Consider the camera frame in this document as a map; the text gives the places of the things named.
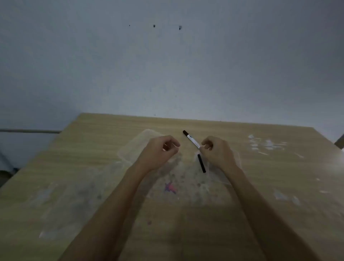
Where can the person's left hand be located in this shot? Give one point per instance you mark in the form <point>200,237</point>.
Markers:
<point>153,153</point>

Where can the person's right hand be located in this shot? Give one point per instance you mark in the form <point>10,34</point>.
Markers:
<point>219,154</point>

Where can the person's left thumb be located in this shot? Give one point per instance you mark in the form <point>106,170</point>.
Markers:
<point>172,151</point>

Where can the person's right thumb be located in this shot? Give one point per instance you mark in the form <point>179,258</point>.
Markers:
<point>206,148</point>

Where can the white marker pen black tip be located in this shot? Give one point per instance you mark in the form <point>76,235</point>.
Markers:
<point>191,139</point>

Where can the person's left forearm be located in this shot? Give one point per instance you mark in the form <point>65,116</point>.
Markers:
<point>107,215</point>

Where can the person's right forearm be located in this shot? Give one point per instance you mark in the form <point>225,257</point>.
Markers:
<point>263,215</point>

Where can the black marker cap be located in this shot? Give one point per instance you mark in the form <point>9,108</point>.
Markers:
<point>201,163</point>

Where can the clear plastic sheet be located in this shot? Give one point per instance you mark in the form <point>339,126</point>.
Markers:
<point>80,196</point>

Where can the brown wooden furniture piece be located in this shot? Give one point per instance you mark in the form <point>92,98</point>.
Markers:
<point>340,141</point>

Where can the grey wall rail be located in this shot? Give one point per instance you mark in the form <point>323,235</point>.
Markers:
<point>29,131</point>

